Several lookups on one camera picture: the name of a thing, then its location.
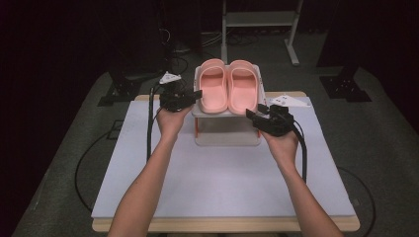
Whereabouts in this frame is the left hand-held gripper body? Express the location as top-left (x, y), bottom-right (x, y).
top-left (159, 71), bottom-right (196, 113)

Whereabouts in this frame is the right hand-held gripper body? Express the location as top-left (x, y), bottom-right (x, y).
top-left (253, 95), bottom-right (312, 137)

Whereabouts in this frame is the pink rubber slipper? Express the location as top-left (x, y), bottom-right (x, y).
top-left (227, 59), bottom-right (259, 117)
top-left (198, 58), bottom-right (229, 115)

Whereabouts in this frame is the white two-tier shoe rack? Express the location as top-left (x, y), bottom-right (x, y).
top-left (191, 63), bottom-right (269, 147)

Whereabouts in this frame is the person's left hand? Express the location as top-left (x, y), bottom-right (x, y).
top-left (155, 106), bottom-right (194, 141)

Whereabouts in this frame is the person's right hand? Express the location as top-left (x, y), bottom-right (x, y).
top-left (260, 129), bottom-right (299, 171)

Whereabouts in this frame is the black stand base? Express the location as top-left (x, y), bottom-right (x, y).
top-left (318, 65), bottom-right (373, 103)
top-left (97, 70), bottom-right (166, 107)

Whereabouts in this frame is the bundle of floor cables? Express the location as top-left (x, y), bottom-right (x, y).
top-left (154, 26), bottom-right (220, 95)

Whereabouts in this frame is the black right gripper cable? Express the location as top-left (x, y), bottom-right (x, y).
top-left (291, 119), bottom-right (377, 237)

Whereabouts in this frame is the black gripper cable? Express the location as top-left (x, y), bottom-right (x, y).
top-left (291, 119), bottom-right (377, 237)
top-left (74, 82), bottom-right (166, 213)

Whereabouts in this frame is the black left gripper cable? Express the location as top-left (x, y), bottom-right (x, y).
top-left (74, 82), bottom-right (166, 213)

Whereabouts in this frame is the white metal desk frame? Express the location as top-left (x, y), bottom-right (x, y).
top-left (220, 0), bottom-right (304, 67)

